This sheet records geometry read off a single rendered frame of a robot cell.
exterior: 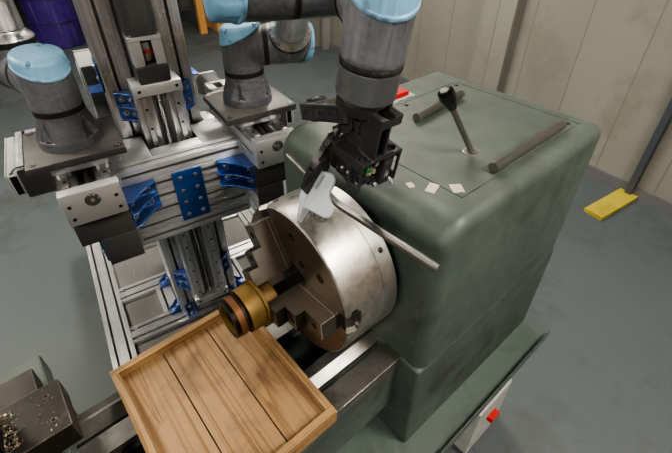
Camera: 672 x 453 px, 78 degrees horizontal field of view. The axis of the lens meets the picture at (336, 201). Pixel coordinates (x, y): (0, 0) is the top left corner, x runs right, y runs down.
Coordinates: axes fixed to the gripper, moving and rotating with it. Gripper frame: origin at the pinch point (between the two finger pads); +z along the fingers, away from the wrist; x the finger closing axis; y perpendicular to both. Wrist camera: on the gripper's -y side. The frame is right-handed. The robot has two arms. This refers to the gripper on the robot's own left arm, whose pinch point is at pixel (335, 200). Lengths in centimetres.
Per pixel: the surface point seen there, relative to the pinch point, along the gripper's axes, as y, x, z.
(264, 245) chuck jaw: -8.5, -7.9, 14.4
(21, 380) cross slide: -21, -52, 37
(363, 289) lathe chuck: 9.5, 0.4, 13.5
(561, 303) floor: 29, 144, 126
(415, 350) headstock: 18.5, 11.5, 34.4
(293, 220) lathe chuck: -5.1, -4.3, 6.6
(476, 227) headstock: 15.1, 19.6, 4.1
